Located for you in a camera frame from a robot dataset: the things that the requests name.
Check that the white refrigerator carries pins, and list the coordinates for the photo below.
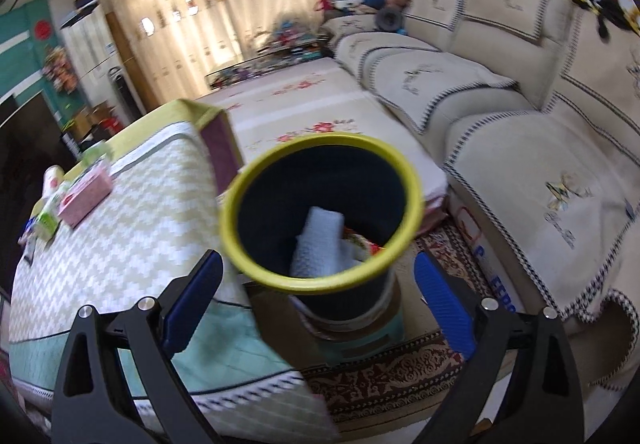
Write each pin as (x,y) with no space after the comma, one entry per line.
(92,50)

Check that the black tower fan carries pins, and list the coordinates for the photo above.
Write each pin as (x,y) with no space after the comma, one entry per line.
(124,93)

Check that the beige sectional sofa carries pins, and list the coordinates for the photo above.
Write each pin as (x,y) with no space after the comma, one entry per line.
(533,114)

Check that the white paper cup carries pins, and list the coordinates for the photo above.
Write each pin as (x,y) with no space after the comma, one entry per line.
(53,179)

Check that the floral white floor mattress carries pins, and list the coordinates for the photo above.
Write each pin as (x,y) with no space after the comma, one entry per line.
(320,97)

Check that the blue white tube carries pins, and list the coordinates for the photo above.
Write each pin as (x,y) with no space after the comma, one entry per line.
(28,240)

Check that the pink tissue box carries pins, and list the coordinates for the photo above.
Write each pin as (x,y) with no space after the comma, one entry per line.
(86,193)

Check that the black mickey plush toy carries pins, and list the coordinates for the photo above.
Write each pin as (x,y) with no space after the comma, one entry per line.
(611,12)

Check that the yellow rimmed black trash bin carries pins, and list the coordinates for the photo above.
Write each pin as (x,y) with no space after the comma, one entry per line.
(353,314)

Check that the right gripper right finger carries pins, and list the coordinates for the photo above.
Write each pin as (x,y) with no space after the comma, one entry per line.
(518,382)

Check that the patterned red brown rug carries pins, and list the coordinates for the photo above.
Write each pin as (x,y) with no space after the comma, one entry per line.
(412,375)

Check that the black television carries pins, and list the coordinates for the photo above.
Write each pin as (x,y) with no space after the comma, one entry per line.
(31,142)

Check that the white tissue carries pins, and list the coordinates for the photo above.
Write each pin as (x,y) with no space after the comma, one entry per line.
(320,250)

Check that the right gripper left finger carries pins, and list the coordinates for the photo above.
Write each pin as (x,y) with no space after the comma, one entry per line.
(92,401)

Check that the green white plastic bottle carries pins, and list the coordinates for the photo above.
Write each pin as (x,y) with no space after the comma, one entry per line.
(48,218)

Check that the low shelf of books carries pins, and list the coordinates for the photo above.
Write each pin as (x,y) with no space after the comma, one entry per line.
(290,43)

